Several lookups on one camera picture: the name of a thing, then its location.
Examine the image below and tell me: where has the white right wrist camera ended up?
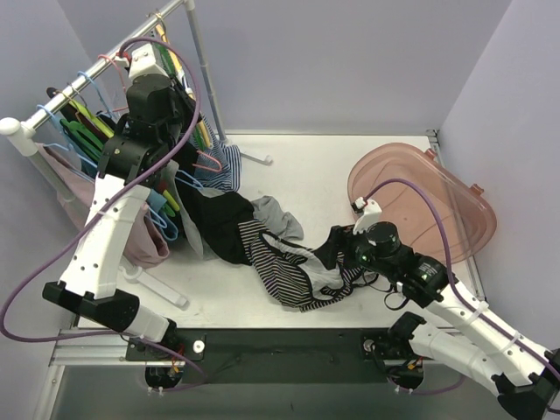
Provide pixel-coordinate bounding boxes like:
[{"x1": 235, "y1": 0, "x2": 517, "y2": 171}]
[{"x1": 352, "y1": 197, "x2": 382, "y2": 235}]

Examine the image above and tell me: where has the pink wire hanger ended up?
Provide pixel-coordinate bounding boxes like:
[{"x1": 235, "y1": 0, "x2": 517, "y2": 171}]
[{"x1": 98, "y1": 54, "x2": 222, "y2": 173}]

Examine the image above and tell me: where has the light blue plastic hanger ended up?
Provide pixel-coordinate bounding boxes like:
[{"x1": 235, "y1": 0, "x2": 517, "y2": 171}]
[{"x1": 45, "y1": 113, "x2": 179, "y2": 242}]

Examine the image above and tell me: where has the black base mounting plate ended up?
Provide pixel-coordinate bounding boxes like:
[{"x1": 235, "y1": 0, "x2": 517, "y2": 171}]
[{"x1": 127, "y1": 328, "x2": 418, "y2": 390}]

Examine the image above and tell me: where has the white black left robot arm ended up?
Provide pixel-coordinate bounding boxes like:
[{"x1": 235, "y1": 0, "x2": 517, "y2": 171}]
[{"x1": 42, "y1": 73, "x2": 200, "y2": 360}]

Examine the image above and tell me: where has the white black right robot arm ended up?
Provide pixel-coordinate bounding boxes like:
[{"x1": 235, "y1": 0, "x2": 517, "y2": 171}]
[{"x1": 315, "y1": 221, "x2": 559, "y2": 419}]

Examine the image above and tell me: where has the grey garment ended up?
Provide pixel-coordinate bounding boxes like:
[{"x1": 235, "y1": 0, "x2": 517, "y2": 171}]
[{"x1": 162, "y1": 161, "x2": 305, "y2": 265}]

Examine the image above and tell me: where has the pink transparent plastic basin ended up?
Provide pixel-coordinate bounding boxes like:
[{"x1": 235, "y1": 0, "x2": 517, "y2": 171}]
[{"x1": 347, "y1": 143, "x2": 497, "y2": 263}]

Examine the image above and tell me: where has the light blue wire hanger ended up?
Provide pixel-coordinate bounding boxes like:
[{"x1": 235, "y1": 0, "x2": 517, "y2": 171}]
[{"x1": 76, "y1": 71, "x2": 205, "y2": 190}]

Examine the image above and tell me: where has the black white striped tank top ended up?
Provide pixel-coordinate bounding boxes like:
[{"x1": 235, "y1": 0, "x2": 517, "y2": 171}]
[{"x1": 238, "y1": 220, "x2": 364, "y2": 312}]

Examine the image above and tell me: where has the black garment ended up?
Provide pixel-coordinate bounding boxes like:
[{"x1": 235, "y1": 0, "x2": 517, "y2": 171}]
[{"x1": 95, "y1": 112, "x2": 263, "y2": 266}]

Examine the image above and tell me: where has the silver white clothes rack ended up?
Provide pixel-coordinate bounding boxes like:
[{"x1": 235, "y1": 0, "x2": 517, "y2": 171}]
[{"x1": 0, "y1": 0, "x2": 275, "y2": 310}]

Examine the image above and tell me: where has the pink garment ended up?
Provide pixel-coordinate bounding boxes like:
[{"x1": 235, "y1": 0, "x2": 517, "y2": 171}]
[{"x1": 37, "y1": 143, "x2": 170, "y2": 269}]

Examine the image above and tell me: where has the blue white striped top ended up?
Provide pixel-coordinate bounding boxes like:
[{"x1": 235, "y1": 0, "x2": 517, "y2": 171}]
[{"x1": 176, "y1": 112, "x2": 242, "y2": 193}]

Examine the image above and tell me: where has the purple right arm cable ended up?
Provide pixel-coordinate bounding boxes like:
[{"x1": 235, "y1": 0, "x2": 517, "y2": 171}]
[{"x1": 365, "y1": 178, "x2": 560, "y2": 373}]

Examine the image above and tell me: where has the dark green plastic hanger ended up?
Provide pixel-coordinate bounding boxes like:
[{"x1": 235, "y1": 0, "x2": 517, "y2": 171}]
[{"x1": 60, "y1": 119, "x2": 103, "y2": 164}]

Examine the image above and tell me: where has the lime green hanger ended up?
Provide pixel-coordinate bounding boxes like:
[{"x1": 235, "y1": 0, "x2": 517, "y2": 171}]
[{"x1": 77, "y1": 94, "x2": 183, "y2": 189}]

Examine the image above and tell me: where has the dark red hanger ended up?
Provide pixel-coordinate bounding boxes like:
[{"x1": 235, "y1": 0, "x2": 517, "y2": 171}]
[{"x1": 75, "y1": 112, "x2": 109, "y2": 144}]

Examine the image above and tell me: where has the yellow wooden hanger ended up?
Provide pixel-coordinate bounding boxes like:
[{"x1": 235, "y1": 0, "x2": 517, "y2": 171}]
[{"x1": 157, "y1": 45, "x2": 213, "y2": 151}]

